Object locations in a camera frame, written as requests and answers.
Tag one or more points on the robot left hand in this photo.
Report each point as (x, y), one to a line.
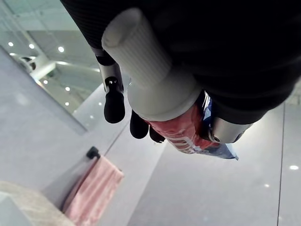
(235, 58)

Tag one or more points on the black towel bar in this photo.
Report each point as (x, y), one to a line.
(93, 152)

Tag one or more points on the pink towel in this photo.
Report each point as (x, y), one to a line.
(94, 188)

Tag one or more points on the beige stone washbasin counter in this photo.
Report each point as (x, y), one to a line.
(23, 207)

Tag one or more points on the wall mirror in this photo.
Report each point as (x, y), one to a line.
(47, 58)

